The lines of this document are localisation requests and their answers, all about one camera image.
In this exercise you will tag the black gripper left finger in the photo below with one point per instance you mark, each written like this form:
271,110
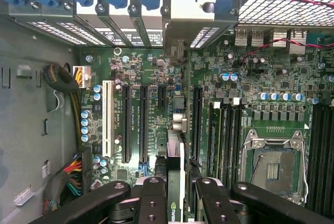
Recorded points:
154,203

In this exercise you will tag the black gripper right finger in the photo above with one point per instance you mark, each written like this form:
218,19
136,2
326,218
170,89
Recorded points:
216,205

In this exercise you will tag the black RAM slot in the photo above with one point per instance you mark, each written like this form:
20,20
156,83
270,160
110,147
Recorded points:
323,156
239,143
232,143
226,143
331,156
314,156

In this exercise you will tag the black long expansion slot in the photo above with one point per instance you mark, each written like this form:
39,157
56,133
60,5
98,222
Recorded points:
127,124
197,124

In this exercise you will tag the white PCI expansion slot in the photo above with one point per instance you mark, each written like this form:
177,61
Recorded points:
107,119

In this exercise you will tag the black short expansion slot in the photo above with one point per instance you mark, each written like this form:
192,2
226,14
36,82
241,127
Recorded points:
161,97

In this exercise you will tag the perforated metal slot cover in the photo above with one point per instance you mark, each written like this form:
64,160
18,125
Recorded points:
47,29
204,37
81,34

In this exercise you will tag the green RAM stick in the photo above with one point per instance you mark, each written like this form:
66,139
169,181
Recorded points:
215,140

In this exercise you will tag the CPU socket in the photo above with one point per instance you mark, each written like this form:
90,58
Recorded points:
271,169

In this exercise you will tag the green motherboard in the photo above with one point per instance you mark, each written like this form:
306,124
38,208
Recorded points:
274,77

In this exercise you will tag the white power connector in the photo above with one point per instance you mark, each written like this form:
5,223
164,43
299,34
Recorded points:
83,77

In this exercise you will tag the silver USB port block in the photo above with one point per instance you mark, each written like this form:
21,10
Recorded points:
248,38
281,38

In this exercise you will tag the teal port connector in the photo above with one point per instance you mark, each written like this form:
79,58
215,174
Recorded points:
321,40

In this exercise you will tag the open black PC case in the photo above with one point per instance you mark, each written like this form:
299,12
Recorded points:
52,12

